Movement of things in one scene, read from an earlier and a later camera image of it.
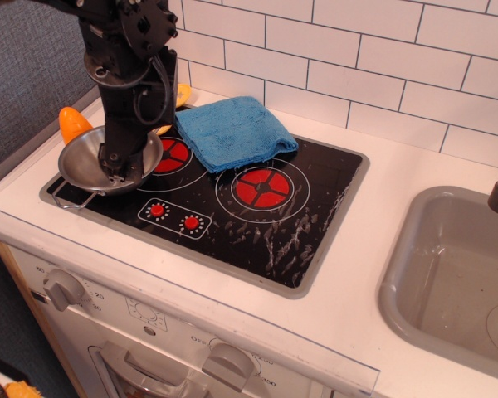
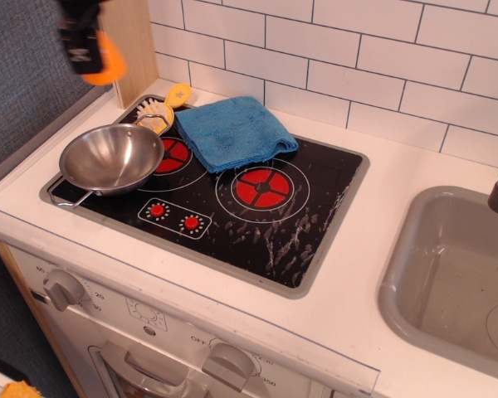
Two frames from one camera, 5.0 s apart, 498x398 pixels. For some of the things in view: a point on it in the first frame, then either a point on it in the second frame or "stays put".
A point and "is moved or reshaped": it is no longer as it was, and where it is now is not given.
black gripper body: [134, 110] to [78, 22]
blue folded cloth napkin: [231, 133] stays put
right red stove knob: [192, 223] stays put
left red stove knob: [157, 211] stays put
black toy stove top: [273, 224] stays put
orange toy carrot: [73, 123] is moved or reshaped
